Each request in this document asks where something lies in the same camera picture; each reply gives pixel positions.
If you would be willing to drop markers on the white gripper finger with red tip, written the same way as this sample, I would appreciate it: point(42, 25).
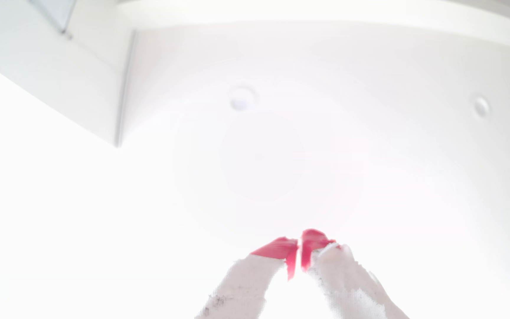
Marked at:
point(348, 283)
point(246, 288)

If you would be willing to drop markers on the round recessed ceiling light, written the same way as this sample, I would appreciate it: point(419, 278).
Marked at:
point(481, 106)

